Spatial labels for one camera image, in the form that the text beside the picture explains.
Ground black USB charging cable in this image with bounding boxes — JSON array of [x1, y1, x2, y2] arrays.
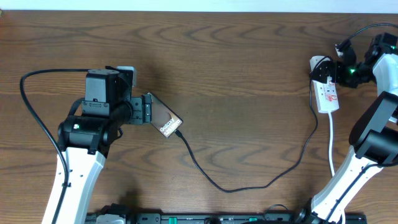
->
[[174, 55, 335, 194]]

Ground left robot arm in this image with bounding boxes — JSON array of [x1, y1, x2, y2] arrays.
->
[[42, 66, 152, 223]]

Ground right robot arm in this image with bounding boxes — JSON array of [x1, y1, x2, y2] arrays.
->
[[292, 33, 397, 223]]

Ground white power strip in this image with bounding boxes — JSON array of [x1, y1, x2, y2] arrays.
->
[[310, 55, 340, 114]]

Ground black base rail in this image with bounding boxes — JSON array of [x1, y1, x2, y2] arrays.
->
[[85, 212, 368, 224]]

